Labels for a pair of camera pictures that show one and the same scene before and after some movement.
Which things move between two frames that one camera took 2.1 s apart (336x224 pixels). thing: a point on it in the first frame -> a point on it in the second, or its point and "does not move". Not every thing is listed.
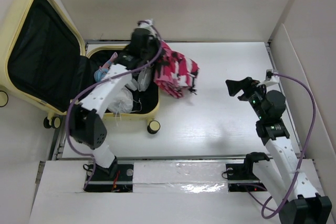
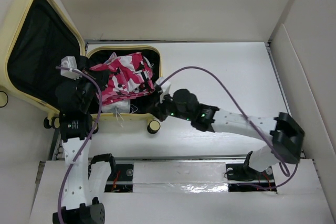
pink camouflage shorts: [175, 73] -> [130, 76]
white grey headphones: [144, 78] -> [150, 65]
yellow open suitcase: [44, 65] does not move
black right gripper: [247, 85] -> [161, 114]
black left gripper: [153, 40] -> [100, 76]
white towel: [123, 102] does not move
